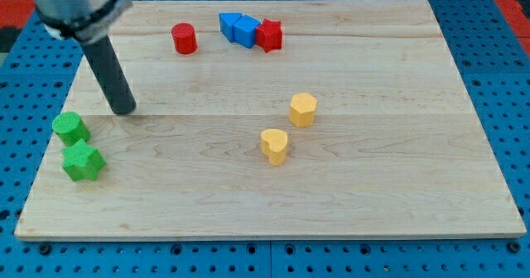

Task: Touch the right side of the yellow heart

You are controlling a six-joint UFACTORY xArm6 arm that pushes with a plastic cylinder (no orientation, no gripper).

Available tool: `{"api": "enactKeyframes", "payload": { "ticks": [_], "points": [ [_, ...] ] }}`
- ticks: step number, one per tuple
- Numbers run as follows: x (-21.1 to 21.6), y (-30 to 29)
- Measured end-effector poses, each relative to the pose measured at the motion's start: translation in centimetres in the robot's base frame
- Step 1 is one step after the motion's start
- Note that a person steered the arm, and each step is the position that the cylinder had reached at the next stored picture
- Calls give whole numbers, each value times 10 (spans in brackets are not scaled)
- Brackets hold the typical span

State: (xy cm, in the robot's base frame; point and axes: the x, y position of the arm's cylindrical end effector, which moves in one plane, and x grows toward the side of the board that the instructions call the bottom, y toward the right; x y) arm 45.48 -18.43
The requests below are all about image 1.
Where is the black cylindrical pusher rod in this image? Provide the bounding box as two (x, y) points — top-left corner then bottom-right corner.
(81, 36), (137, 115)

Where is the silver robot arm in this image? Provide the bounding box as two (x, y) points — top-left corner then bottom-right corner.
(34, 0), (136, 115)

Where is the yellow heart block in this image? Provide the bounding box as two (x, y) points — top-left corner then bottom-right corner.
(260, 128), (289, 166)

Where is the green cylinder block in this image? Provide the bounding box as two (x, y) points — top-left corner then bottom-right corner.
(52, 112), (90, 146)

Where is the red cylinder block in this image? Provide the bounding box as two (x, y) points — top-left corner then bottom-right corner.
(171, 23), (198, 55)

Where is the green star block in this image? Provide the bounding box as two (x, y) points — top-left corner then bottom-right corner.
(61, 139), (107, 181)

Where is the blue triangle block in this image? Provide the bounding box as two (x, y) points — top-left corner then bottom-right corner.
(219, 12), (243, 42)

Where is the blue cube block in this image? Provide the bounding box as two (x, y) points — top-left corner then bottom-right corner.
(233, 15), (261, 49)

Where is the wooden board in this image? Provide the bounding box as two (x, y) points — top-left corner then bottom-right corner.
(15, 0), (527, 242)

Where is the red star block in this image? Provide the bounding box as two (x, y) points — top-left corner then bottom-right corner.
(255, 19), (283, 53)

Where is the yellow hexagon block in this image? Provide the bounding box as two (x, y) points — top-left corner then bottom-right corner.
(289, 93), (318, 127)

